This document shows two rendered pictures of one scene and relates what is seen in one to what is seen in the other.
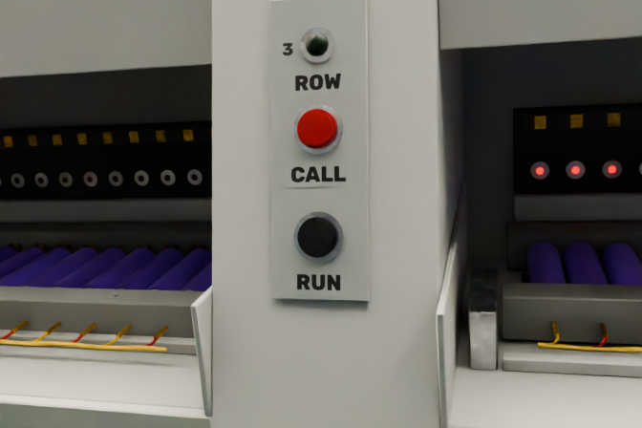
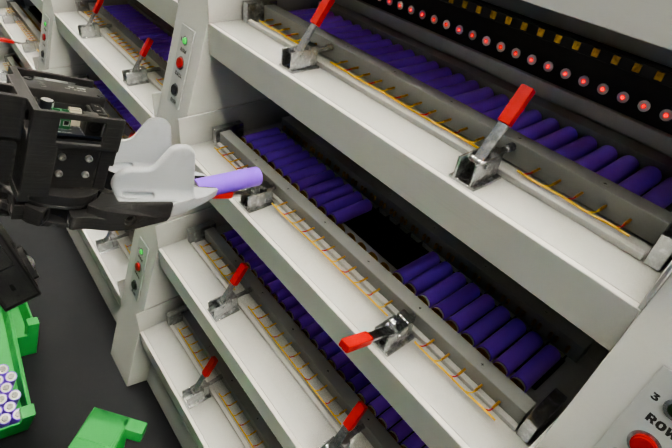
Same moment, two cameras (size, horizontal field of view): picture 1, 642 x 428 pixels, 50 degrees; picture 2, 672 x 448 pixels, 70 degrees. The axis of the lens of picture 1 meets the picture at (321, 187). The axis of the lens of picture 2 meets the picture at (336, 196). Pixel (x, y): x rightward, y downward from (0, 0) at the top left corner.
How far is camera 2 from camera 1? 0.27 m
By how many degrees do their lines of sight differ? 36
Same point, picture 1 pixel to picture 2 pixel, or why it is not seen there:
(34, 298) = (443, 335)
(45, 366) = (435, 377)
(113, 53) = (548, 297)
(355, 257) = not seen: outside the picture
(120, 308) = (482, 376)
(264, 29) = (648, 372)
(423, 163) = not seen: outside the picture
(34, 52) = (505, 261)
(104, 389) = (458, 421)
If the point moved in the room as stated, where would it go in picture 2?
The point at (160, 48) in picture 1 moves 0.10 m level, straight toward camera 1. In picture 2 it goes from (577, 317) to (597, 412)
